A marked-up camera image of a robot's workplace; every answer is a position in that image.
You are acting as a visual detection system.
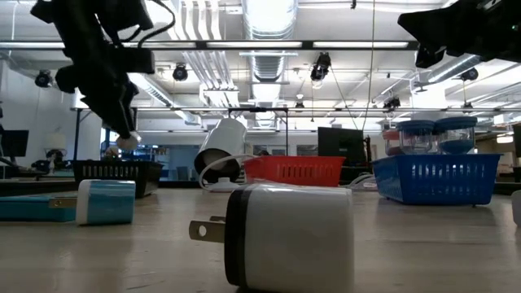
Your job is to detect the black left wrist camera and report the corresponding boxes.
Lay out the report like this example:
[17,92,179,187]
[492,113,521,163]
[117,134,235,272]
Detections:
[121,47,155,74]

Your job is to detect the black overhead light bar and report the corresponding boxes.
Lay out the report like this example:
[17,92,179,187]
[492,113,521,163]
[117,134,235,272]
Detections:
[0,39,420,51]

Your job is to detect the blue plastic basket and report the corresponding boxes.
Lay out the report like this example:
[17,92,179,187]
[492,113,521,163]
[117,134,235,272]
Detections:
[372,153,502,206]

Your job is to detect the light blue capped sand timer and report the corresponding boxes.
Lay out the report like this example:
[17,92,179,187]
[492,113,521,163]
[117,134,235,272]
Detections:
[396,120,436,155]

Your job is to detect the white spot lamp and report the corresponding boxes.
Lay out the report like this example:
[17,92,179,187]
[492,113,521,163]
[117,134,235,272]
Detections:
[194,117,248,184]

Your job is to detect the white cylindrical appliance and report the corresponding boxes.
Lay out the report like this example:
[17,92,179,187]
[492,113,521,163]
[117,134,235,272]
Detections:
[410,110,449,122]

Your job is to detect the black plastic basket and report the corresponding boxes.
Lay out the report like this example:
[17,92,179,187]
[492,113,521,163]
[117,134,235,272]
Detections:
[72,160,164,199]

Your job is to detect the black computer monitor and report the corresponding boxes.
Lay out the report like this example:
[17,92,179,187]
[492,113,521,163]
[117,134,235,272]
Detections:
[317,126,366,160]
[0,129,30,159]

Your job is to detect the white round cable switch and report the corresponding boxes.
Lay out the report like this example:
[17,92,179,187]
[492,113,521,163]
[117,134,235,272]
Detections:
[207,177,242,193]

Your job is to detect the clear jars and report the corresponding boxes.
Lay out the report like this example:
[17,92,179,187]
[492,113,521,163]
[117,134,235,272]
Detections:
[433,116,478,155]

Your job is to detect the black overhead camera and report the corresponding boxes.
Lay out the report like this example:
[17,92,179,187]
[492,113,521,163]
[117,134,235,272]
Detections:
[309,51,333,82]

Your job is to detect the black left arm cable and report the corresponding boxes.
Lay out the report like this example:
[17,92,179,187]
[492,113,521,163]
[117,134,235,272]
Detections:
[105,0,177,48]

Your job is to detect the teal box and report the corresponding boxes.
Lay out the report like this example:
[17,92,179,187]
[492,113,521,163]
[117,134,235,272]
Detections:
[0,195,78,223]

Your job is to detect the black background rig frame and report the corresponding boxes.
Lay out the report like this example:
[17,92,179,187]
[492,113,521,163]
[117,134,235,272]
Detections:
[69,104,291,163]

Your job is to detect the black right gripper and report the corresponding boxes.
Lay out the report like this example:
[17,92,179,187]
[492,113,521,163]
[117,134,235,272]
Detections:
[397,0,521,68]

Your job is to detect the silver ceiling air duct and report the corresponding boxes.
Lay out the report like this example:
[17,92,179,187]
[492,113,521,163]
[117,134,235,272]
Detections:
[242,0,300,85]

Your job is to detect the teal and white wall charger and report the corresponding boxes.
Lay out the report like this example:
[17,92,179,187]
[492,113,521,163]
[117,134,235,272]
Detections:
[50,179,137,226]

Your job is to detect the black aluminium table frame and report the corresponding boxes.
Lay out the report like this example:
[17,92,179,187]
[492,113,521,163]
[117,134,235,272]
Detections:
[0,177,521,197]

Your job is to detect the white charger with black face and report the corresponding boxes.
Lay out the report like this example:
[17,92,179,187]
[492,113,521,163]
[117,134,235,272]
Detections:
[188,181,355,293]

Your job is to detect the red plastic basket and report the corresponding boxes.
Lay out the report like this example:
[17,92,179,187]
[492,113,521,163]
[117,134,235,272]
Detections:
[243,155,346,188]

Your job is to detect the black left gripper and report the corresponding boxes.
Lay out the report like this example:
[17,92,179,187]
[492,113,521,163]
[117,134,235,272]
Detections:
[55,64,139,139]

